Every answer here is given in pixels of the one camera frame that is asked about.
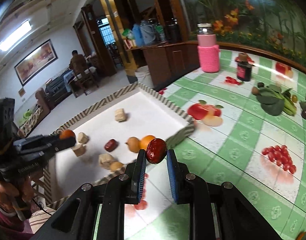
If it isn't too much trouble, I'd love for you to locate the small orange tangerine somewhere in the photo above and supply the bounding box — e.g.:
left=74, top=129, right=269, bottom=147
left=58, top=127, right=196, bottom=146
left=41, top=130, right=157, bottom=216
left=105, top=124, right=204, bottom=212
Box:
left=59, top=129, right=76, bottom=140

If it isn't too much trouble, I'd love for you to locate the brown longan fruit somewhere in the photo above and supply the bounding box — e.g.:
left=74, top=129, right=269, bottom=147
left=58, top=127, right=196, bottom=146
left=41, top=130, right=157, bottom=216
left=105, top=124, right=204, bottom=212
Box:
left=125, top=137, right=140, bottom=153

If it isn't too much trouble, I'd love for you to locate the red jujube date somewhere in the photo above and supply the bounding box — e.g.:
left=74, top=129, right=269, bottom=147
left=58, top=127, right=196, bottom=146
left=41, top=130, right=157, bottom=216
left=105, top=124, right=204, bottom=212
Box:
left=104, top=139, right=118, bottom=152
left=146, top=138, right=168, bottom=164

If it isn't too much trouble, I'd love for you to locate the orange mandarin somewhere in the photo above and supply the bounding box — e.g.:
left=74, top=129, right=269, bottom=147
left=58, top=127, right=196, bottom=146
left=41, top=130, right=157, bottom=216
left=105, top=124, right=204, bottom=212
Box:
left=139, top=135, right=156, bottom=150

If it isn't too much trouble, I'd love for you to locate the round beige cake piece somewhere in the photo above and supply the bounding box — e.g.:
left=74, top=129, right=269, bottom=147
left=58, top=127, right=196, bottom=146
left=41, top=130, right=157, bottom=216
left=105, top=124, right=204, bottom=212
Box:
left=114, top=108, right=128, bottom=122

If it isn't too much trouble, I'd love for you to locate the person's left hand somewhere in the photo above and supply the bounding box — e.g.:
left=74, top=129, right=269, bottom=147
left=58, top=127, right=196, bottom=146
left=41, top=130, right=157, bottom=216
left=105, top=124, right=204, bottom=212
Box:
left=0, top=177, right=34, bottom=213

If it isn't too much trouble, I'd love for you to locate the white striped-rim tray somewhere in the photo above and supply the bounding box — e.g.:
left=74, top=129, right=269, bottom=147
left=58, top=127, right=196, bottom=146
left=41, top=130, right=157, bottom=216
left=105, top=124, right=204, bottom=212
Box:
left=44, top=82, right=195, bottom=205

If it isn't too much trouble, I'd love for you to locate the dark sofa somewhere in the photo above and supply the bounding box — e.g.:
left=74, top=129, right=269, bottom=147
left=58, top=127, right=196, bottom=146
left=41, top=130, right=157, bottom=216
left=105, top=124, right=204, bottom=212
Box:
left=45, top=70, right=72, bottom=105

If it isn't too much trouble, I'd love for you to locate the wooden chair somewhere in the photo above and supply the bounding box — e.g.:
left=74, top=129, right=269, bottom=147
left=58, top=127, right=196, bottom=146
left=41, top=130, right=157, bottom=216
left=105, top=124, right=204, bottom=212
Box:
left=73, top=66, right=99, bottom=95

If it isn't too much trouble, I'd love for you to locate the framed landscape painting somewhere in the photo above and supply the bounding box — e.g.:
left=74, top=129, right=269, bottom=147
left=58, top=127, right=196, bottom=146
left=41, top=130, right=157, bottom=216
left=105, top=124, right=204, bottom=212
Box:
left=14, top=39, right=58, bottom=86

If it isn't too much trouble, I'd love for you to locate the green checkered fruit tablecloth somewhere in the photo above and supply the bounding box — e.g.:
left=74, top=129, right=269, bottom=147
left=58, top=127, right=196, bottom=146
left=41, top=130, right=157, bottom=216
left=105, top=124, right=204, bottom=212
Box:
left=123, top=49, right=306, bottom=240

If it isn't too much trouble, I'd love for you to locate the seated person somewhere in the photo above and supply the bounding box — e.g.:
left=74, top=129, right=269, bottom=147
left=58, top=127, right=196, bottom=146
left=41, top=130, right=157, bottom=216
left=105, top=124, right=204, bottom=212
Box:
left=69, top=50, right=87, bottom=75

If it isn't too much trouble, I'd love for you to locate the white plastic bucket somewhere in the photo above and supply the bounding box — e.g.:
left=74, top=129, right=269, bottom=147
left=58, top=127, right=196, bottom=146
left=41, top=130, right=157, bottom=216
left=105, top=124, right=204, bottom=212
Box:
left=135, top=66, right=154, bottom=88

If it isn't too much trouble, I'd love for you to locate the ceiling fluorescent light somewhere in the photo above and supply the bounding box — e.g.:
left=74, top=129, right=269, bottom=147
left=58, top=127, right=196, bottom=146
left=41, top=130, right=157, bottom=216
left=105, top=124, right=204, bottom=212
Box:
left=0, top=20, right=32, bottom=52

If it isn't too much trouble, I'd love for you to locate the brown kiwi fruit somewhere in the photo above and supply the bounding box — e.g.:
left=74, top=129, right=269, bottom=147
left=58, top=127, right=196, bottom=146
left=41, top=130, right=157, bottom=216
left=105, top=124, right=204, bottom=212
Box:
left=251, top=87, right=260, bottom=95

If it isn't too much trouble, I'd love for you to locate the green leafy vegetable pile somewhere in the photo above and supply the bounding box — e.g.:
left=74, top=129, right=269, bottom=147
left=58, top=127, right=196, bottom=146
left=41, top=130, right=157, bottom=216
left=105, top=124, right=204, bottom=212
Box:
left=255, top=82, right=297, bottom=116

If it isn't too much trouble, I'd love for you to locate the dark wooden cabinet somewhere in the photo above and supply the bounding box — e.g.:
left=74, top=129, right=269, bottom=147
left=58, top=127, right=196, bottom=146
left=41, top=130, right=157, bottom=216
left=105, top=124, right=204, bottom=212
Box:
left=129, top=41, right=200, bottom=89

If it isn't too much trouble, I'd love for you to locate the dark red-label jar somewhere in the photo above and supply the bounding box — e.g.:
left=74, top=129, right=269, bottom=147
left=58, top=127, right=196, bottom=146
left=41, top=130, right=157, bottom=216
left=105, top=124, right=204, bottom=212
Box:
left=237, top=53, right=252, bottom=82

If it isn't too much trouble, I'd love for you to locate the pink sleeved bottle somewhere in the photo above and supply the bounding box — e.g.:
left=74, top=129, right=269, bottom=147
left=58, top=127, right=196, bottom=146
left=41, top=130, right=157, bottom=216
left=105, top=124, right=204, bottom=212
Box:
left=197, top=23, right=220, bottom=73

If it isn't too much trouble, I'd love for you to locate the blue thermos jug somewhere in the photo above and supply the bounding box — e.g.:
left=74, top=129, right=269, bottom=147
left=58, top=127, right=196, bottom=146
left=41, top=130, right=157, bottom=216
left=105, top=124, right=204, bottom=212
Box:
left=132, top=23, right=145, bottom=47

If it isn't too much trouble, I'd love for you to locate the grey-blue thermos jug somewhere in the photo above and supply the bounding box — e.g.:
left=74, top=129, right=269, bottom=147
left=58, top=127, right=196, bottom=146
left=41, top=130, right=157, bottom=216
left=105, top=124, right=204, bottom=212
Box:
left=140, top=20, right=156, bottom=46

